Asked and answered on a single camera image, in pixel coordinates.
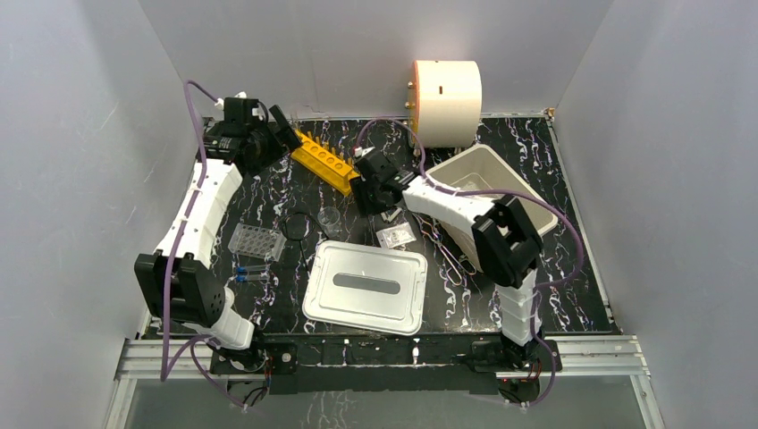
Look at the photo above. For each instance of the blue capped tube upper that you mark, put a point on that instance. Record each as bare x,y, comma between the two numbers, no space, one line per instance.
251,269

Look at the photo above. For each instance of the small clear beaker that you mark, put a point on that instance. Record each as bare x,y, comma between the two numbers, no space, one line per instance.
330,219

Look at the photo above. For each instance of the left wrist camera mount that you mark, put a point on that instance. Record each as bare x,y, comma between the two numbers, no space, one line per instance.
221,102

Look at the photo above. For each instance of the white clay triangle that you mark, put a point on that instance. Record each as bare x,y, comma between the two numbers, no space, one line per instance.
390,215

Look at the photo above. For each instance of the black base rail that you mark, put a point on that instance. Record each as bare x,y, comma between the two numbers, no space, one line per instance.
480,363

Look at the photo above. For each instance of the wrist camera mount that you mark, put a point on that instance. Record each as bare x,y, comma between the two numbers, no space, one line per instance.
221,102
359,152

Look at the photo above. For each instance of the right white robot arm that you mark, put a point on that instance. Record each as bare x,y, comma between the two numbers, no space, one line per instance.
506,243

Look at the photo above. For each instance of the aluminium frame rail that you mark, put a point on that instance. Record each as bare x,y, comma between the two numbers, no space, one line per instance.
595,355

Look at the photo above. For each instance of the clear well plate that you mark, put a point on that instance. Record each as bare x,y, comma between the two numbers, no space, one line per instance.
257,242

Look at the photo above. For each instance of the cream cylindrical device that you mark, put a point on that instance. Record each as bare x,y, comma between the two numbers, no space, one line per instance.
445,102

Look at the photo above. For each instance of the white bin lid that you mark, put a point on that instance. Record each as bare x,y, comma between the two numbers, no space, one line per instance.
368,288

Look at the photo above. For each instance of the metal crucible tongs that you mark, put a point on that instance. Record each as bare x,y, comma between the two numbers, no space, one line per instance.
456,268

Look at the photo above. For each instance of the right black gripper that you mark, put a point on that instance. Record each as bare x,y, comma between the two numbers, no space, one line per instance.
365,207

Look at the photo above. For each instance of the beige plastic bin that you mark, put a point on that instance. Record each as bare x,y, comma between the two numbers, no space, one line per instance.
480,167

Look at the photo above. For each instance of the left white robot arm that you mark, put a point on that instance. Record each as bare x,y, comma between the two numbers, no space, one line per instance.
176,278

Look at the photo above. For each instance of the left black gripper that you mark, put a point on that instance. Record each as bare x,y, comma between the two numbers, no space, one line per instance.
282,124

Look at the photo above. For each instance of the yellow test tube rack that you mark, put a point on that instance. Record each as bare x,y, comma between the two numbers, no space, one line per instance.
325,163

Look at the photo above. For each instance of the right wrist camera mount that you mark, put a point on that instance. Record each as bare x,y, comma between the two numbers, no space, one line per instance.
359,152

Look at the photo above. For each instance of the small clear plastic bag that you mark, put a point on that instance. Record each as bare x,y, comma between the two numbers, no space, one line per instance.
395,236

